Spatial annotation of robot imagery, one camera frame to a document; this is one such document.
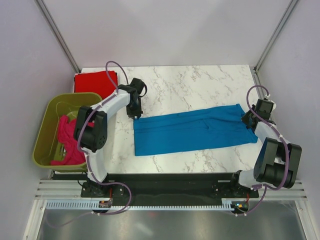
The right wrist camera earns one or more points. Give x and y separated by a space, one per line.
264 108

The folded red t shirt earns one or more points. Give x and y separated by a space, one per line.
94 82

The blue t shirt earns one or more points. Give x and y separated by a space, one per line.
211 128

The left aluminium frame post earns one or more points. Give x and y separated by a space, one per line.
57 34

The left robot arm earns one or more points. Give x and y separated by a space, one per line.
91 128

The white slotted cable duct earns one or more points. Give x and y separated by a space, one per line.
99 205

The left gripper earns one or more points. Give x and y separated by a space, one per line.
138 113

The pink t shirt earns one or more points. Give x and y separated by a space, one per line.
65 136

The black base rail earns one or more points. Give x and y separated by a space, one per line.
163 188

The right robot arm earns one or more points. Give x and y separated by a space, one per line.
276 159

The aluminium frame post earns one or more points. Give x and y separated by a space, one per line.
57 34
276 33

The right aluminium frame post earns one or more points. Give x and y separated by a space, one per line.
276 33

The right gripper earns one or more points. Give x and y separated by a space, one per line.
244 118

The olive green plastic bin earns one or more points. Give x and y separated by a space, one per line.
47 147

